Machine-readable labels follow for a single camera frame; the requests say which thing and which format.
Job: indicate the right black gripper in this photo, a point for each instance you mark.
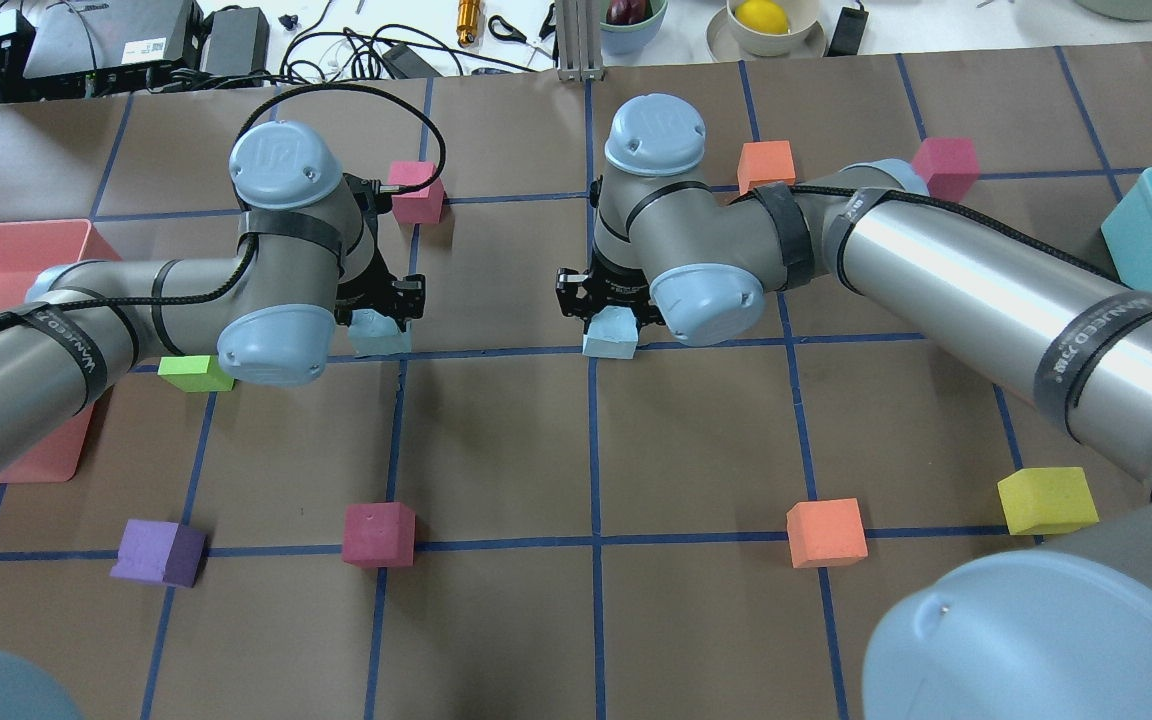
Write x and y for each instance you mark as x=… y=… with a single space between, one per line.
x=616 y=289

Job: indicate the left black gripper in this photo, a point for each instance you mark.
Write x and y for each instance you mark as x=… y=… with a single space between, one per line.
x=373 y=292

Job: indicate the light blue block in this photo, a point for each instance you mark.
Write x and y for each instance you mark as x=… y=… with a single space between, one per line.
x=612 y=333
x=371 y=334

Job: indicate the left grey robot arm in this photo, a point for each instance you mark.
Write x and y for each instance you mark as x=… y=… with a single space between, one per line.
x=307 y=260

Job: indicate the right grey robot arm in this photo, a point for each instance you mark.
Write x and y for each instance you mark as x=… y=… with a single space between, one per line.
x=1060 y=631

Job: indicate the pink block far left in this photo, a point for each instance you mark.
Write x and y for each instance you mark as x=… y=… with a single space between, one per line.
x=424 y=206

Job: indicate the orange block far right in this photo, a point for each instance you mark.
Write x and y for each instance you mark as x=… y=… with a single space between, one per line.
x=765 y=162

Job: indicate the orange block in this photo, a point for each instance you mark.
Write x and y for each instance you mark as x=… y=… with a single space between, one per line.
x=826 y=533
x=765 y=162

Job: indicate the green block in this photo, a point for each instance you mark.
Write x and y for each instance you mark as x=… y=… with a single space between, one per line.
x=195 y=374

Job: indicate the dark pink block near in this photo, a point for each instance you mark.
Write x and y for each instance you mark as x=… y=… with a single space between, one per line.
x=379 y=535

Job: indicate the dark pink block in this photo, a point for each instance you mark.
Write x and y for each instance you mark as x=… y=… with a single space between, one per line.
x=949 y=166
x=379 y=535

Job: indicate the green bowl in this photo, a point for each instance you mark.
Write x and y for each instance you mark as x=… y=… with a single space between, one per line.
x=627 y=27

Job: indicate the black scissors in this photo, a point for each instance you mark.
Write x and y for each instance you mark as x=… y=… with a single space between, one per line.
x=503 y=31

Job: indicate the brass cylinder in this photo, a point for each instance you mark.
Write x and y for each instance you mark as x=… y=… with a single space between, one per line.
x=468 y=22

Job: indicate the black power brick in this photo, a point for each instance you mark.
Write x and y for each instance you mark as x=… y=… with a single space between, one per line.
x=236 y=42

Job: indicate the bowl with lemon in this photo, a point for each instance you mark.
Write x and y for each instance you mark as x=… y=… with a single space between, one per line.
x=802 y=15

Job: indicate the yellow lemon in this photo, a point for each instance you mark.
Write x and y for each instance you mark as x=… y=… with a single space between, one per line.
x=763 y=16

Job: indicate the orange block near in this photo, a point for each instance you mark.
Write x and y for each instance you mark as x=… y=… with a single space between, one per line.
x=826 y=533

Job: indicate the purple block near left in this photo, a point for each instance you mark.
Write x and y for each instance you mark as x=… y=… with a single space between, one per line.
x=159 y=553

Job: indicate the black power adapter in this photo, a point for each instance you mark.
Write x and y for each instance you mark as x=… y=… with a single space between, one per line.
x=849 y=31

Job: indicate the dark pink block far right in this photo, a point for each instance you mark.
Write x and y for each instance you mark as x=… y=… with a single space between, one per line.
x=949 y=166

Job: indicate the black electronics box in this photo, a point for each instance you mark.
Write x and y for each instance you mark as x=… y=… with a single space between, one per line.
x=114 y=39

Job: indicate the pink tray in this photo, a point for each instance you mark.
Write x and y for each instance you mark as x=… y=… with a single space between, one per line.
x=26 y=250

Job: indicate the yellow block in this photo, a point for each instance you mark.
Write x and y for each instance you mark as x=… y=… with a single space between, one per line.
x=1047 y=501

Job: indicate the aluminium profile post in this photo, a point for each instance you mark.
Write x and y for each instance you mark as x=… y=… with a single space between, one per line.
x=579 y=40

